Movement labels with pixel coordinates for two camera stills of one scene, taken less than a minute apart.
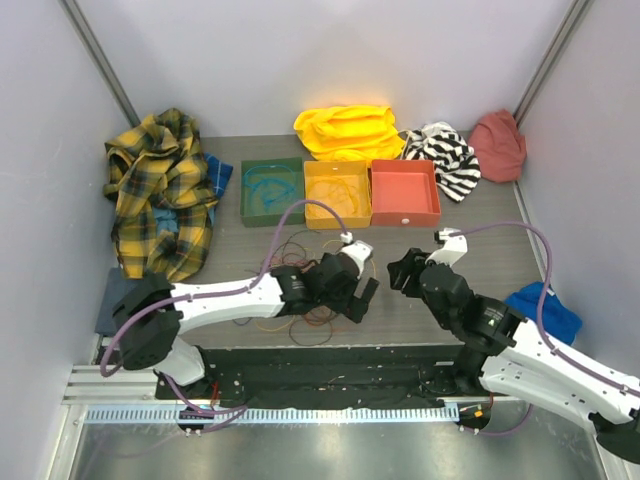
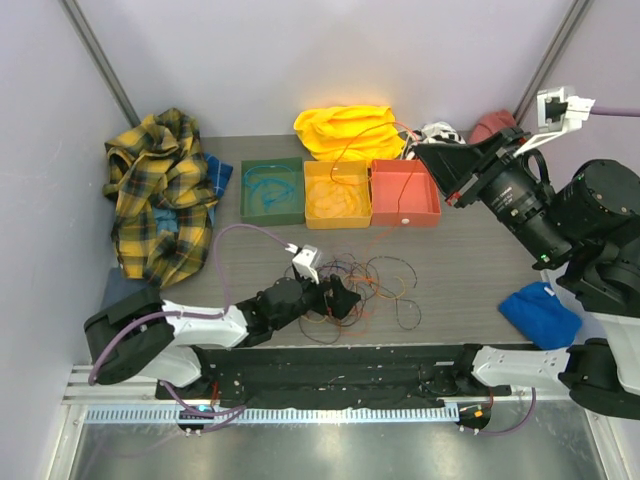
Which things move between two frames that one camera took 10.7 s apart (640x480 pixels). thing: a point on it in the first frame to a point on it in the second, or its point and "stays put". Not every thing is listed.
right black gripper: x=412 y=263 to x=461 y=169
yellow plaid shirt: x=165 y=196 stays put
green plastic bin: x=268 y=187 stays put
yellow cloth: x=349 y=132 stays put
